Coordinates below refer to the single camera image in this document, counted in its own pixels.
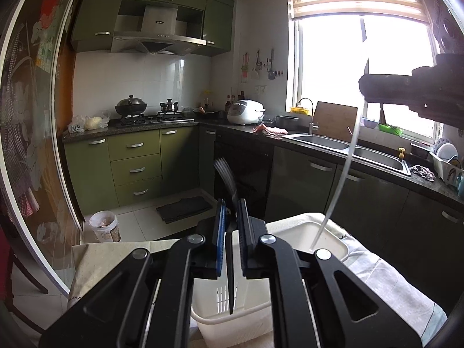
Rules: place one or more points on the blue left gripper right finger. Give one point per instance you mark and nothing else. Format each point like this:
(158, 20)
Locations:
(246, 240)

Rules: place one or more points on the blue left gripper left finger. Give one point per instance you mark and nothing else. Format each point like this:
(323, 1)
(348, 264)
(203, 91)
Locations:
(218, 236)

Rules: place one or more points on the steel kitchen faucet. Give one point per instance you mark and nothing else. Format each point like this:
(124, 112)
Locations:
(311, 127)

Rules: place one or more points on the dark floor mat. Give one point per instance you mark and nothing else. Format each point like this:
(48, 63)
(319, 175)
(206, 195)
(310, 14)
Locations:
(186, 207)

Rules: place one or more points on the dish rack with dishes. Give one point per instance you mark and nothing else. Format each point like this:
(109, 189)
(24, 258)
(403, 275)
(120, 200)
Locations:
(446, 163)

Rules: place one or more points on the wooden cutting board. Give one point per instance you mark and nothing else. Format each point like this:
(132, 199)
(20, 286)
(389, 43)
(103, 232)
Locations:
(335, 121)

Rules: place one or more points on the steel double sink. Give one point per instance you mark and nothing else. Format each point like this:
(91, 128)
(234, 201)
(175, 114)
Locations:
(367, 155)

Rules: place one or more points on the pink dish cloth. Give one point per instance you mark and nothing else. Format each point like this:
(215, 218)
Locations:
(269, 131)

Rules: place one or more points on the white trash bucket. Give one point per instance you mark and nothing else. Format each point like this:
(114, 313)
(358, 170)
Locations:
(105, 227)

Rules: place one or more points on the white rice cooker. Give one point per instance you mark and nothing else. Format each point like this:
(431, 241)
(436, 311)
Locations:
(245, 112)

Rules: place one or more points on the gas stove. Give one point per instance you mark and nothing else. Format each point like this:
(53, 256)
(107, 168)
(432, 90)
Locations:
(160, 117)

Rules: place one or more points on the patterned tablecloth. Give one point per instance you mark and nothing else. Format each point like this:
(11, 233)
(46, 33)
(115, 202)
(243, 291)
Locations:
(251, 319)

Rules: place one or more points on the small black pot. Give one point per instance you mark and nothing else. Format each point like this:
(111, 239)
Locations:
(169, 106)

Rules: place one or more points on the black wok with lid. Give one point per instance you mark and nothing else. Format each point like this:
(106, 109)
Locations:
(130, 106)

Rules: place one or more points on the plastic bag with food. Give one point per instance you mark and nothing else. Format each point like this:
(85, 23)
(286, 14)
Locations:
(80, 123)

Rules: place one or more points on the sliding glass door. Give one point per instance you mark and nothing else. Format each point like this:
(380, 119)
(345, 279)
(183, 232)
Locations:
(31, 38)

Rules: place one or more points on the checkered apron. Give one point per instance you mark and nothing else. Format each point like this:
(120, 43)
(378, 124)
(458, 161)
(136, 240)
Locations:
(14, 145)

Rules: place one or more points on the steel range hood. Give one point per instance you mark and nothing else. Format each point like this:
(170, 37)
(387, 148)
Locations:
(159, 29)

